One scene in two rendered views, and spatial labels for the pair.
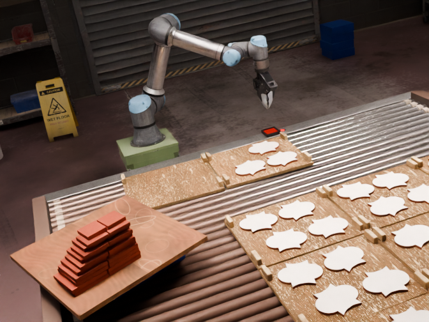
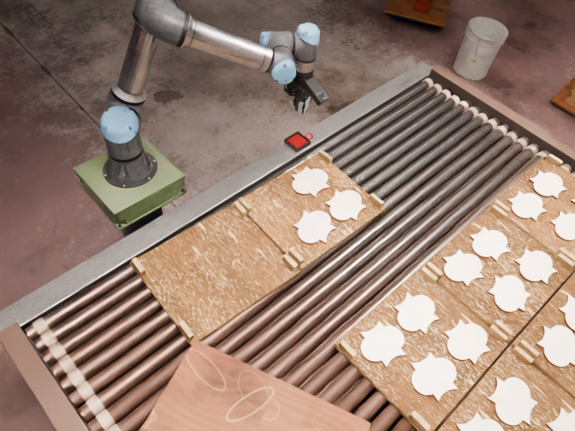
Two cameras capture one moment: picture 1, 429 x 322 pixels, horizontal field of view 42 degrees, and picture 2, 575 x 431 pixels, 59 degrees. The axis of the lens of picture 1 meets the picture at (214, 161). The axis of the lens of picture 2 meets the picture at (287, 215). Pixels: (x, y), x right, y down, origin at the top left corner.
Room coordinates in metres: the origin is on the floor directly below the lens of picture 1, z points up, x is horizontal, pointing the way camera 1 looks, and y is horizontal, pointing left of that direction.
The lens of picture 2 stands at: (1.44, 0.53, 2.34)
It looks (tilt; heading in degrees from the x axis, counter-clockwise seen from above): 52 degrees down; 325
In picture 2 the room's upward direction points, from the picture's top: 8 degrees clockwise
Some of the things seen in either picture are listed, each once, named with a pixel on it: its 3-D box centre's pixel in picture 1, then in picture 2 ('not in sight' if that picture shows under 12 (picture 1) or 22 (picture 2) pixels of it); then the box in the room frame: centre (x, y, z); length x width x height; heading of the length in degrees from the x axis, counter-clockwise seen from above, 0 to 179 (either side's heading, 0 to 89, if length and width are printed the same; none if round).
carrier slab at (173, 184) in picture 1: (170, 184); (216, 268); (2.26, 0.21, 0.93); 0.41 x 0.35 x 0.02; 102
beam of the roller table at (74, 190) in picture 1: (240, 147); (264, 169); (2.61, -0.14, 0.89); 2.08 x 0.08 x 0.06; 105
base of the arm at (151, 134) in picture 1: (145, 131); (127, 158); (2.75, 0.33, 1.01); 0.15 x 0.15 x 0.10
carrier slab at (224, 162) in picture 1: (256, 160); (311, 206); (2.35, -0.20, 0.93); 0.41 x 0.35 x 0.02; 103
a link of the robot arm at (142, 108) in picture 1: (142, 110); (121, 131); (2.76, 0.33, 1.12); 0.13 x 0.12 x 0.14; 160
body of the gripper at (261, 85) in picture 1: (262, 78); (299, 80); (2.69, -0.30, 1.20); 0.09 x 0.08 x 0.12; 15
